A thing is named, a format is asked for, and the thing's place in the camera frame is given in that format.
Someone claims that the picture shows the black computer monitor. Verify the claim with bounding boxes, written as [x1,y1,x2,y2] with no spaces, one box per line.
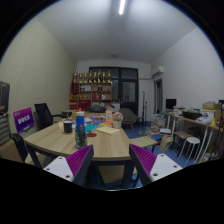
[165,98,178,110]

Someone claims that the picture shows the black office chair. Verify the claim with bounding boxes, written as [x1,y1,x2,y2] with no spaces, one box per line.
[34,102,65,131]

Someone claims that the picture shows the beige armchair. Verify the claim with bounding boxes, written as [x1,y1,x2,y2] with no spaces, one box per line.
[119,107,139,130]

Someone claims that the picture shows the white round stool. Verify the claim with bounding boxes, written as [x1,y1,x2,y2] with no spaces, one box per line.
[179,136,201,162]

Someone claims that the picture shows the purple sign board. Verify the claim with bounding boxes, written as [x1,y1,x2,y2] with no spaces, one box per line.
[12,106,35,134]

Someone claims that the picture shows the dark framed glass door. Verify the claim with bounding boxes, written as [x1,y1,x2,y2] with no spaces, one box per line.
[88,66,139,116]

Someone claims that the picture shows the orange standing card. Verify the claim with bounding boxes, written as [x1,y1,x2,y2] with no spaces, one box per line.
[105,109,114,123]

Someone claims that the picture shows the black cup white inside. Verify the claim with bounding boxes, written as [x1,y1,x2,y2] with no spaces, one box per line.
[63,120,73,134]

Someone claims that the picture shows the teal and white book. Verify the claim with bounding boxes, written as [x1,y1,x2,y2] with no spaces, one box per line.
[84,123,100,133]

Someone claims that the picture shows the yellow gift box red ribbon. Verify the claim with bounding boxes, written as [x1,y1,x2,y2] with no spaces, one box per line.
[71,108,87,120]

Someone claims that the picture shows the long ceiling light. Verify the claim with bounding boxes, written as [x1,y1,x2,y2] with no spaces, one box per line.
[118,0,127,16]

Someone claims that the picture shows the white wall air conditioner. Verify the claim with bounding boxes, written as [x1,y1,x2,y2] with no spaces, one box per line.
[151,65,165,78]

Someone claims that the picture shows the wooden shelf unit with trophies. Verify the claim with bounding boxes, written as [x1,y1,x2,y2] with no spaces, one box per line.
[69,69,113,110]

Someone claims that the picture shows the pale yellow envelope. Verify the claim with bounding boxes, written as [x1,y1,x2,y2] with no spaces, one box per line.
[95,125,120,136]

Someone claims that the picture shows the pink flowers in white pot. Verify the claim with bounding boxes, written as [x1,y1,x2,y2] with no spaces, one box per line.
[112,111,124,130]

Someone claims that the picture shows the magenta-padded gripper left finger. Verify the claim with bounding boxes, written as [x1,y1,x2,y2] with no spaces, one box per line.
[43,144,95,187]

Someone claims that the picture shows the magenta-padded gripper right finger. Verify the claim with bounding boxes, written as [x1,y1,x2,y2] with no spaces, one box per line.
[129,143,183,186]

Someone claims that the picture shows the low black chair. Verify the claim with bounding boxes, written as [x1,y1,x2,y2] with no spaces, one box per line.
[9,133,30,164]

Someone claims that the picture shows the long wooden side desk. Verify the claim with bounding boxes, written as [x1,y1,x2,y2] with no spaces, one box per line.
[166,111,224,162]

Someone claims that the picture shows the blue drink bottle white cap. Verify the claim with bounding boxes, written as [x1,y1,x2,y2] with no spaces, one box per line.
[75,111,89,150]

